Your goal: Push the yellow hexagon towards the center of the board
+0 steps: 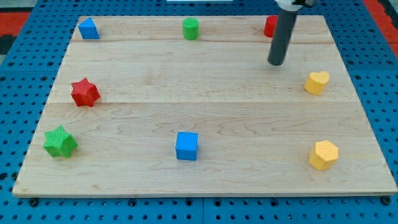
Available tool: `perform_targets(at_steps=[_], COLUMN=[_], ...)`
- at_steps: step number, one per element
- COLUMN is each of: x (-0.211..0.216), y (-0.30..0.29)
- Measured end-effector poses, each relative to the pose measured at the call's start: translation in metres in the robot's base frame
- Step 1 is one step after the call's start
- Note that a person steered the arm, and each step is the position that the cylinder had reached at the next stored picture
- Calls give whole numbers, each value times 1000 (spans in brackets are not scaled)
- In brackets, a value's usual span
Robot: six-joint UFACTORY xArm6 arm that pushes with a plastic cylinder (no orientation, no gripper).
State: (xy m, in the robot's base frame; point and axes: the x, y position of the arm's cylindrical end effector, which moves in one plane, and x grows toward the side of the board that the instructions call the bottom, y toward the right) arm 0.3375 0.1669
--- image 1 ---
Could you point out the blue cube block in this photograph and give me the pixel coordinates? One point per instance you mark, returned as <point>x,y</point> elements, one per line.
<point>186,146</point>

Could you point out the yellow heart block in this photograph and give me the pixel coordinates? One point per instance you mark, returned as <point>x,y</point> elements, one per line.
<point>316,82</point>

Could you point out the green star block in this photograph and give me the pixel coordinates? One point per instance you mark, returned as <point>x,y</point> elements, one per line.
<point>58,142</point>

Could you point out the red star block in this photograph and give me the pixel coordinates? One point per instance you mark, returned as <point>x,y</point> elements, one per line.
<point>84,93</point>

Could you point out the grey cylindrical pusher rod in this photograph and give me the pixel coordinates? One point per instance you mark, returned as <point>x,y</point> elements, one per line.
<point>282,34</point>

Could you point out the green cylinder block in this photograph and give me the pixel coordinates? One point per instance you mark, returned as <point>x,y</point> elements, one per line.
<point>190,28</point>

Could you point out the yellow hexagon block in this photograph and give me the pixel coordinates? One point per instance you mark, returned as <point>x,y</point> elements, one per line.
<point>323,155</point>

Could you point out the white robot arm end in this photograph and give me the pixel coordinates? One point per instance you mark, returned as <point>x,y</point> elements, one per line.
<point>295,5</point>

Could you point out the wooden board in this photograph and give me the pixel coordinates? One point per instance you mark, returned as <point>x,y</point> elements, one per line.
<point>256,123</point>

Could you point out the red cylinder block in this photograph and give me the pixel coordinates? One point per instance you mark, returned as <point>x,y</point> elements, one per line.
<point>270,25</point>

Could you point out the blue triangular prism block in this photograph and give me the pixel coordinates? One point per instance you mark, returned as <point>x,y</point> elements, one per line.
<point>88,29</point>

